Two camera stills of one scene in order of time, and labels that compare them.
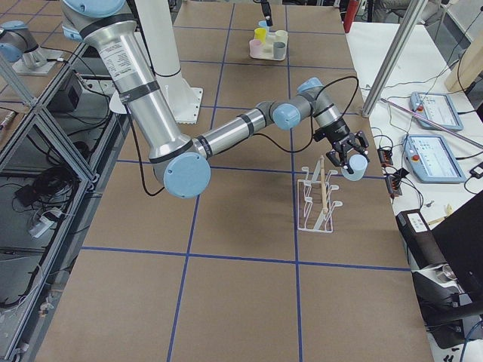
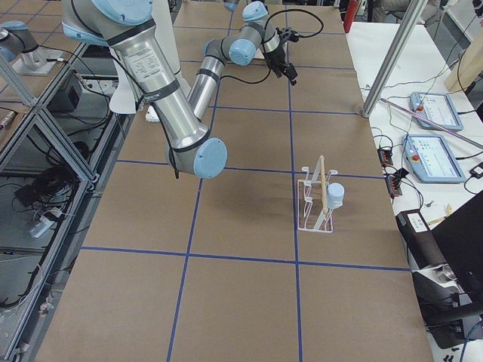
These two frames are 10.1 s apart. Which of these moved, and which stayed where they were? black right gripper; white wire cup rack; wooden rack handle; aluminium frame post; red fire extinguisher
Moved: black right gripper
Stayed: red fire extinguisher; wooden rack handle; white wire cup rack; aluminium frame post
